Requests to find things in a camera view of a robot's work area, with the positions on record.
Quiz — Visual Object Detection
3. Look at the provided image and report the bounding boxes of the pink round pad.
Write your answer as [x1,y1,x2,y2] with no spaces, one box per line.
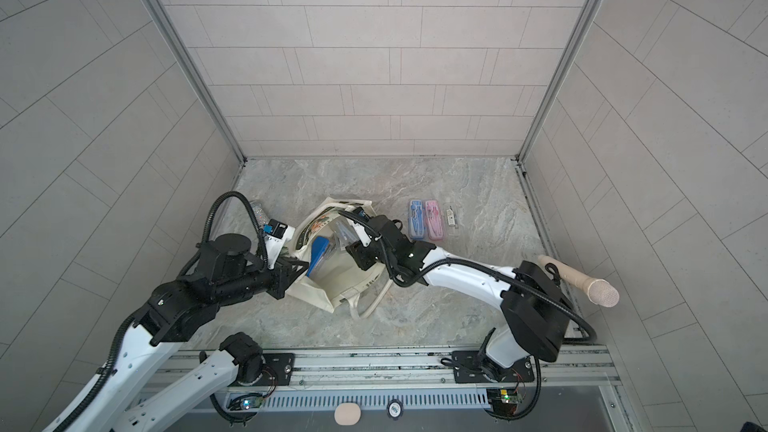
[334,402,362,426]

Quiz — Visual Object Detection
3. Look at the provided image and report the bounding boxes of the clear compass case with barcode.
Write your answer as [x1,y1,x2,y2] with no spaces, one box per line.
[330,217,360,249]

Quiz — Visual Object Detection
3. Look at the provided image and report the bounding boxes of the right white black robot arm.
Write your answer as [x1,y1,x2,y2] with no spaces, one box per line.
[339,210,597,382]

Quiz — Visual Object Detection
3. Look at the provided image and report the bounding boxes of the right green circuit board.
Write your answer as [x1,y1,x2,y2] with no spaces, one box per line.
[486,389,522,419]

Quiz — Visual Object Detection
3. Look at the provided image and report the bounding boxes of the pink compass set case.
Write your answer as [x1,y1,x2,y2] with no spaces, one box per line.
[424,200,444,241]

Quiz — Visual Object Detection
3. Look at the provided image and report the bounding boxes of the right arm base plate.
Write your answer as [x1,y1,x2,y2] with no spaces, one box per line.
[441,350,536,385]

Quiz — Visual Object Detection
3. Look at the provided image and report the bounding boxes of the aluminium rail frame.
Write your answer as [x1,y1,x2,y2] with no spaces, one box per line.
[116,344,622,397]

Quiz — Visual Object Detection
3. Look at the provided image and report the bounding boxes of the blue compass set case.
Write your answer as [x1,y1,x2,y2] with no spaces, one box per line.
[408,200,426,240]

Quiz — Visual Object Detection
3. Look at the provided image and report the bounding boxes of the cream canvas floral tote bag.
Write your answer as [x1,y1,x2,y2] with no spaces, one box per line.
[286,197,392,320]

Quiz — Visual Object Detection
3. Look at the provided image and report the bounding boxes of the green circuit board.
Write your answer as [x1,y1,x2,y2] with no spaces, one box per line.
[486,389,522,419]
[227,393,269,412]

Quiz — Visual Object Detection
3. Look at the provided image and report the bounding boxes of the clear compass set case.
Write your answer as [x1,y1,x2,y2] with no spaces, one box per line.
[445,206,459,236]

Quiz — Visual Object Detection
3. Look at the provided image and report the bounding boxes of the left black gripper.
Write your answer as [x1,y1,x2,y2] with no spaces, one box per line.
[219,253,316,304]

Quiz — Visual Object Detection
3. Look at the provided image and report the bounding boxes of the left green circuit board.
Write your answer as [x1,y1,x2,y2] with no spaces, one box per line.
[227,393,269,412]

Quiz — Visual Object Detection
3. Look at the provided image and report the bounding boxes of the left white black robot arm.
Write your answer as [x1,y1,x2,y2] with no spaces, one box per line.
[47,191,308,431]

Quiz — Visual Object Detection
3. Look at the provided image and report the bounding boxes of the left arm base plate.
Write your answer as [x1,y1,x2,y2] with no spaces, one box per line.
[254,353,296,387]

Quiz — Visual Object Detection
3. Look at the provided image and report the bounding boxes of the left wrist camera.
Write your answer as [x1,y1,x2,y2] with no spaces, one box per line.
[263,219,295,269]

